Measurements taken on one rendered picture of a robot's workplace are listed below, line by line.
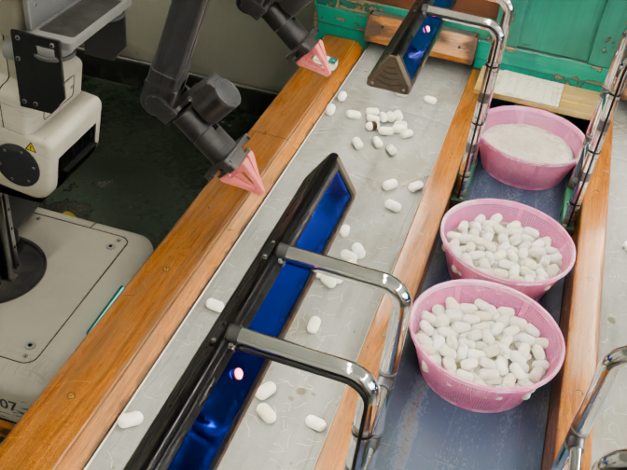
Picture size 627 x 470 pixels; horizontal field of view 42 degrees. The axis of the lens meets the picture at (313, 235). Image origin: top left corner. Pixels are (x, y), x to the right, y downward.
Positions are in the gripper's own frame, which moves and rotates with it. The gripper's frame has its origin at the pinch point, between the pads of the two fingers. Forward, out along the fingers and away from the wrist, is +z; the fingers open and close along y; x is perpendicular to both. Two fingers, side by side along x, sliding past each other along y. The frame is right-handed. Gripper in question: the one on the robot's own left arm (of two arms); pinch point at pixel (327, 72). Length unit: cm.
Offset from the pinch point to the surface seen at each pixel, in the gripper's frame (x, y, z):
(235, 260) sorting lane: 8, -58, 9
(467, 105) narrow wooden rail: -13.2, 18.5, 30.8
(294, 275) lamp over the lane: -32, -95, 4
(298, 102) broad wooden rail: 11.2, -0.1, 1.2
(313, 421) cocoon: -10, -89, 28
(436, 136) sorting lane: -8.3, 4.3, 28.8
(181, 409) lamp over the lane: -33, -122, 0
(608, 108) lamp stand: -49, -14, 38
